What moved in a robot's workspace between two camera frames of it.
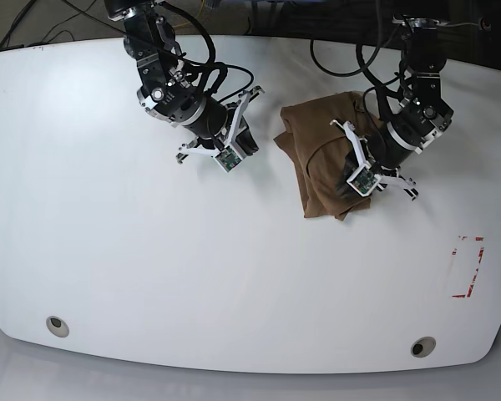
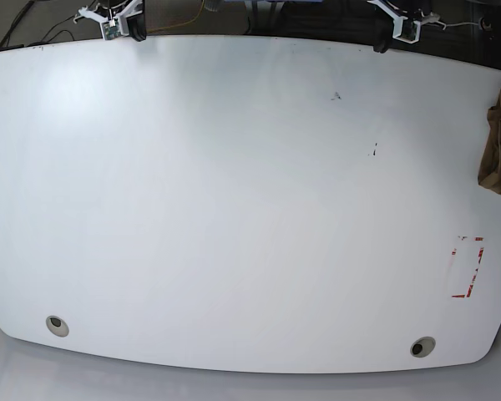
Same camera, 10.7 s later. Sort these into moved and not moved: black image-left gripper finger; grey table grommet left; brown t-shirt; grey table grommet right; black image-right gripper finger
Moved: black image-left gripper finger; black image-right gripper finger; brown t-shirt
Not moved: grey table grommet left; grey table grommet right
